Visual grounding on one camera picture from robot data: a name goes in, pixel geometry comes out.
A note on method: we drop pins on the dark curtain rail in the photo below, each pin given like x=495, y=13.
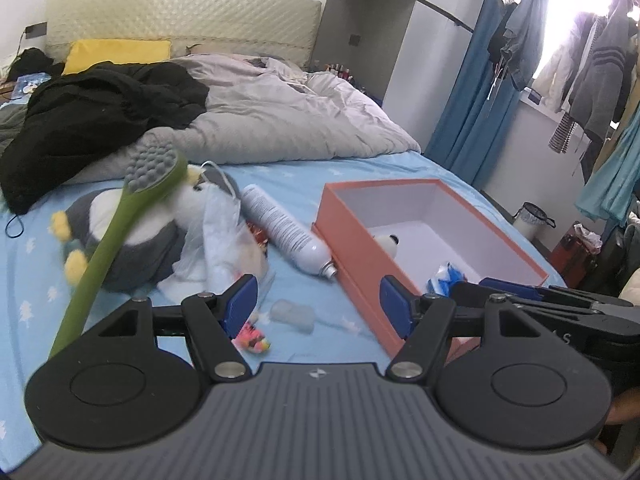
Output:
x=445, y=11

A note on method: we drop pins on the dark wall switch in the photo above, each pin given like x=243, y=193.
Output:
x=355, y=39

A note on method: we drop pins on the white spray can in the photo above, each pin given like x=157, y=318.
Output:
x=282, y=227

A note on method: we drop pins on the red bag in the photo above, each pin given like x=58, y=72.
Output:
x=580, y=257

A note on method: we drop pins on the black clothing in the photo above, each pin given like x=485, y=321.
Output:
x=100, y=110

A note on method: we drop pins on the grey white penguin plush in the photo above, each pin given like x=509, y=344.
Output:
x=135, y=240

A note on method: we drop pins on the cream hanging jacket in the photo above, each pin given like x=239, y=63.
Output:
x=554, y=77

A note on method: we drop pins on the small white plush toy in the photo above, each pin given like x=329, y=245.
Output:
x=387, y=242

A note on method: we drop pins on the hanging denim garment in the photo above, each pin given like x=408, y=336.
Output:
x=525, y=30

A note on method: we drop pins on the white bin with black liner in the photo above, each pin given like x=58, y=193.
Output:
x=530, y=219

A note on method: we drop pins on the dark grey quilted jacket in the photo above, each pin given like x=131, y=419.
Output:
x=10, y=127

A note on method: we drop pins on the grey duvet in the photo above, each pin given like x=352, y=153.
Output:
x=280, y=110

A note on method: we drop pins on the clear plastic bag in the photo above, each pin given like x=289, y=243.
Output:
x=215, y=242

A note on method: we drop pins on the window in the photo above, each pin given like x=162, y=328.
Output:
x=582, y=10

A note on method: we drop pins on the red printed packet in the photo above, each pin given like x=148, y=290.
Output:
x=258, y=236

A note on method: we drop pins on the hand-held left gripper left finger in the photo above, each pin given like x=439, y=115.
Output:
x=241, y=305

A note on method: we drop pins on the striped hanging sleeve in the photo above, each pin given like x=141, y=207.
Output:
x=562, y=132

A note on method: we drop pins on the blue white packet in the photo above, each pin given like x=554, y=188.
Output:
x=446, y=277

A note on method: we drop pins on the blue curtain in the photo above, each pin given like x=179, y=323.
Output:
x=465, y=100

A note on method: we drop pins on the small colourful toy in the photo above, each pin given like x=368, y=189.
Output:
x=252, y=338

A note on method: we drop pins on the person's right hand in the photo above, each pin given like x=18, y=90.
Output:
x=625, y=407

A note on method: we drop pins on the blue printed bed sheet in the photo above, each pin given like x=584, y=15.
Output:
x=300, y=172

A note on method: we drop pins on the grey striped sweater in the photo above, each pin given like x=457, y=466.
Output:
x=600, y=75

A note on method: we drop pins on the yellow pillow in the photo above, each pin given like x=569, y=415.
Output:
x=115, y=52

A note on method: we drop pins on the orange cardboard box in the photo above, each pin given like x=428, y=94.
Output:
x=360, y=255

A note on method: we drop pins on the blue printed pouch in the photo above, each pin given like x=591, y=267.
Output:
x=31, y=83

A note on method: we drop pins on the grey face mask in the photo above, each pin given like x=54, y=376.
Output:
x=222, y=180

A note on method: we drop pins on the row of small bottles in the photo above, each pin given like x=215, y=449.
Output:
x=340, y=71

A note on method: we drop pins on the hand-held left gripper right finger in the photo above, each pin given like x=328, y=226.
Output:
x=395, y=306

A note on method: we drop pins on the black wall socket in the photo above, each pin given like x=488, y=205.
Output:
x=35, y=30

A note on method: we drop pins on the teal hanging garment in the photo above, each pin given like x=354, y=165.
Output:
x=616, y=170

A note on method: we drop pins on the clear silicone piece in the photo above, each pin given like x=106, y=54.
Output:
x=295, y=314

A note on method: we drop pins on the dark cloth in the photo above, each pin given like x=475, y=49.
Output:
x=32, y=60

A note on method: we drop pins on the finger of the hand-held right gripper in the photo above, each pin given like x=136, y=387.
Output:
x=475, y=294
x=515, y=284

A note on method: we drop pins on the cream quilted headboard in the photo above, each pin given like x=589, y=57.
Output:
x=190, y=15

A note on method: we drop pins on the white wall cabinet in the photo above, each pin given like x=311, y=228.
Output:
x=400, y=35

